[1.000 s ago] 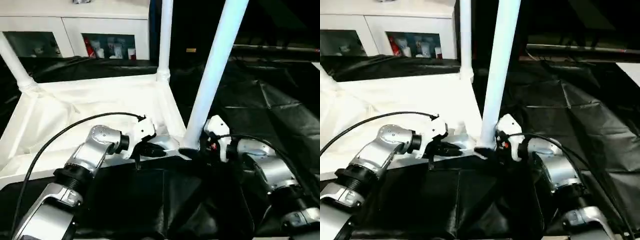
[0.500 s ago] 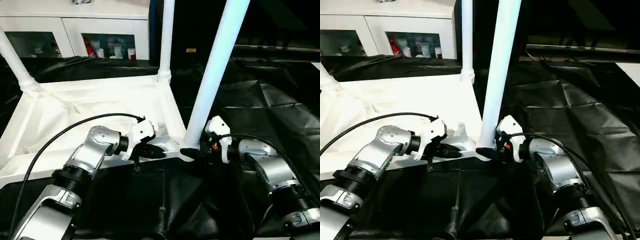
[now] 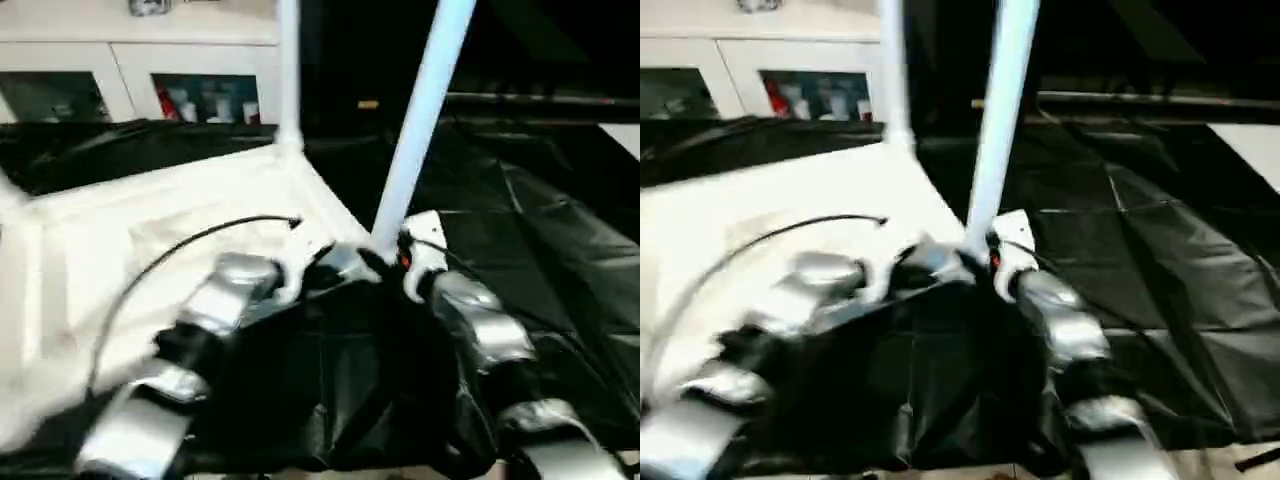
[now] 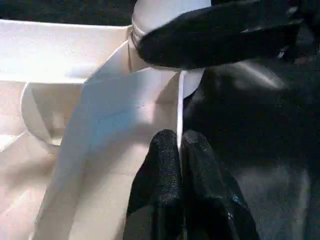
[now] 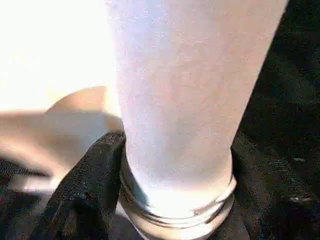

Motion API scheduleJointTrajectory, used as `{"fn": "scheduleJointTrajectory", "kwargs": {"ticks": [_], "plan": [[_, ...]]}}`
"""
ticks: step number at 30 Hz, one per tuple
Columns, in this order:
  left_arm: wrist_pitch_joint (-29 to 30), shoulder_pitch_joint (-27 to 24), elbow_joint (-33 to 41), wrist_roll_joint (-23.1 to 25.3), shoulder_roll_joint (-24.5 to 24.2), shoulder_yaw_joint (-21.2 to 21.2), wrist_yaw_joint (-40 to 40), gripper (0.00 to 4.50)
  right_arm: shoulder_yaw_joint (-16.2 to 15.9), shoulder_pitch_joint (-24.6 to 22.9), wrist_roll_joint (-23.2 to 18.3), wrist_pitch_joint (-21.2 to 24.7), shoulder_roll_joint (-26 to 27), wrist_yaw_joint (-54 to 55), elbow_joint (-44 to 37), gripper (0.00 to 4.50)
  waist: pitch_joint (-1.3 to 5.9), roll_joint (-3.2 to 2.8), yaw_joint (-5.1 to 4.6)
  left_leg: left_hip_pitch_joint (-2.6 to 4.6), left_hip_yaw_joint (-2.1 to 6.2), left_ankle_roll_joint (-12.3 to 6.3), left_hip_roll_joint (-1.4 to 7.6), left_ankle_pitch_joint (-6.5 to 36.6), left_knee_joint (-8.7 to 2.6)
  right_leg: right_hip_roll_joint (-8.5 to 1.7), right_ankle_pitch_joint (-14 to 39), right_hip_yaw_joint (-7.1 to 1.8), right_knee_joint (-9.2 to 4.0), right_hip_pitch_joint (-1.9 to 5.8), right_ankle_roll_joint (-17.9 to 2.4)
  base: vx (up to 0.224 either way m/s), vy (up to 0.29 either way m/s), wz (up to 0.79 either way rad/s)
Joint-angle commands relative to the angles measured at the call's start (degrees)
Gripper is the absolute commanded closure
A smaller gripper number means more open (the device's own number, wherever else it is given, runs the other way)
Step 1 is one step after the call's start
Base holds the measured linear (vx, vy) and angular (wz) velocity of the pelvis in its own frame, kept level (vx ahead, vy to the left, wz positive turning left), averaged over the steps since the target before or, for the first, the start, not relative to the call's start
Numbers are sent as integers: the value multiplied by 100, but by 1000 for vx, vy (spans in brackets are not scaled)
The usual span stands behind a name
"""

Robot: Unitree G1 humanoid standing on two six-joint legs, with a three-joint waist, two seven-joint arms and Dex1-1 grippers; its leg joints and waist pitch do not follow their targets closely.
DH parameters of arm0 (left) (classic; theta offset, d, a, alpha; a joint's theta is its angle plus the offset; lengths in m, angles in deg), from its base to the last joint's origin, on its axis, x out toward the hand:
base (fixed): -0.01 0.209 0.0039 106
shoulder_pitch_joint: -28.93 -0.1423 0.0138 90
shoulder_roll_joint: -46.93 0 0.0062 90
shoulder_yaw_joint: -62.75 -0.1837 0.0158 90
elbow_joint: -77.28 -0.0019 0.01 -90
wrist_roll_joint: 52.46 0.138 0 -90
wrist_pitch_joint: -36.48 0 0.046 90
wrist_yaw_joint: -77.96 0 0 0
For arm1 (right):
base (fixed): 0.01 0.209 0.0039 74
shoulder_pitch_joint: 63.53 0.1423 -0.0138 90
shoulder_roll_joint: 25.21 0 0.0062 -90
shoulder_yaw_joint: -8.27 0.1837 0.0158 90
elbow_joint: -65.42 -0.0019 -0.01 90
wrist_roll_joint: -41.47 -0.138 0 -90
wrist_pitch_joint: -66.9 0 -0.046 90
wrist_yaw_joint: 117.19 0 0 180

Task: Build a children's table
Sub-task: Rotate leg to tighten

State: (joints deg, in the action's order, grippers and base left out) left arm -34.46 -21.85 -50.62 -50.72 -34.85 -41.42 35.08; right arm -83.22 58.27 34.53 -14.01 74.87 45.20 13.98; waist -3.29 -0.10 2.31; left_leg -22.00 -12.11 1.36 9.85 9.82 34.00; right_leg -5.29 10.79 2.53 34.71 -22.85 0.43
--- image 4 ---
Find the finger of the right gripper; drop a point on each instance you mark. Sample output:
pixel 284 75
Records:
pixel 212 37

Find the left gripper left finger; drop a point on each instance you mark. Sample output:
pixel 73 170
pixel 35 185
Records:
pixel 157 195

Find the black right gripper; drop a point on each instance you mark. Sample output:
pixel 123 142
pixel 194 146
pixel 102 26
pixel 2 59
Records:
pixel 307 25

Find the black mat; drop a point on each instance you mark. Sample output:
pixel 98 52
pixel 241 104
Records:
pixel 250 125

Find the white plastic table leg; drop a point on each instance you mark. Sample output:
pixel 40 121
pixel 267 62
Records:
pixel 155 12

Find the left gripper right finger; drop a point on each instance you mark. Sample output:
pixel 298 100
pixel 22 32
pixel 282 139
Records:
pixel 210 200

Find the white plastic table top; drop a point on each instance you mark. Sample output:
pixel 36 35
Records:
pixel 62 62

